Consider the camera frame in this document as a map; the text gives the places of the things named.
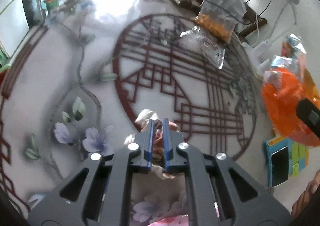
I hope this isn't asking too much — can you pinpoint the orange plastic bag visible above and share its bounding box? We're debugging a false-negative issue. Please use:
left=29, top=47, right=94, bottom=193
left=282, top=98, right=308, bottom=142
left=262, top=68, right=319, bottom=147

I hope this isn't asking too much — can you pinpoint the pink plastic wrapper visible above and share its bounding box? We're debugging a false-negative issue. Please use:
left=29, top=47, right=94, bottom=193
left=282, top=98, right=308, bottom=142
left=149, top=202, right=189, bottom=226

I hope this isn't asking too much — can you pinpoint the paper trash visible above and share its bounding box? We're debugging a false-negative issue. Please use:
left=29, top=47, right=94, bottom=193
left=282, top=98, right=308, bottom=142
left=135, top=109, right=175, bottom=180

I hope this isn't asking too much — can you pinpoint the clear crinkled plastic wrapper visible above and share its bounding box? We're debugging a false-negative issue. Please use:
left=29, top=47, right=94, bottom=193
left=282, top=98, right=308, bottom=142
left=178, top=26, right=226, bottom=69

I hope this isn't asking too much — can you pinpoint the person's right hand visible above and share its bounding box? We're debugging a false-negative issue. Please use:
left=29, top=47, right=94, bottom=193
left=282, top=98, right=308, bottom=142
left=291, top=171, right=320, bottom=218

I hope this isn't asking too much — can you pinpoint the black smartphone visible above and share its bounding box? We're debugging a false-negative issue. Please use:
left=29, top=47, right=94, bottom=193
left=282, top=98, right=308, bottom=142
left=271, top=146, right=289, bottom=188

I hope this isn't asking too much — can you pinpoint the clear bag with orange snacks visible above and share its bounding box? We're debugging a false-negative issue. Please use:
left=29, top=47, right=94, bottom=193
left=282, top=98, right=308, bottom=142
left=195, top=0, right=247, bottom=43

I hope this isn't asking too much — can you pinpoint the red bin with green rim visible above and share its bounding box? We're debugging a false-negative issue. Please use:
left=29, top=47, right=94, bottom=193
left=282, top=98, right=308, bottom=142
left=0, top=64, right=11, bottom=85

